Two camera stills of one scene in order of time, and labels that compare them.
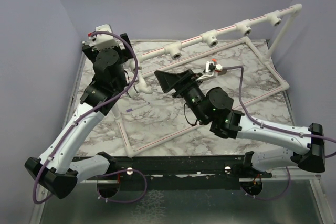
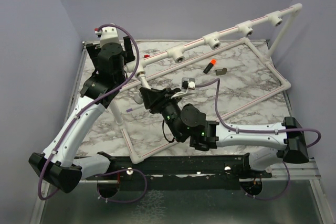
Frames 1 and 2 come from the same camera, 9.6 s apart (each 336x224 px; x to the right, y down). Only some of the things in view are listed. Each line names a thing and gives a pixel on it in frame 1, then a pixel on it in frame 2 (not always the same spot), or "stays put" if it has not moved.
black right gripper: [185, 80] -> [151, 97]
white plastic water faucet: [138, 86] -> [138, 97]
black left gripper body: [126, 55] stays put
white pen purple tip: [129, 109] stays put
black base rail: [179, 172] stays put
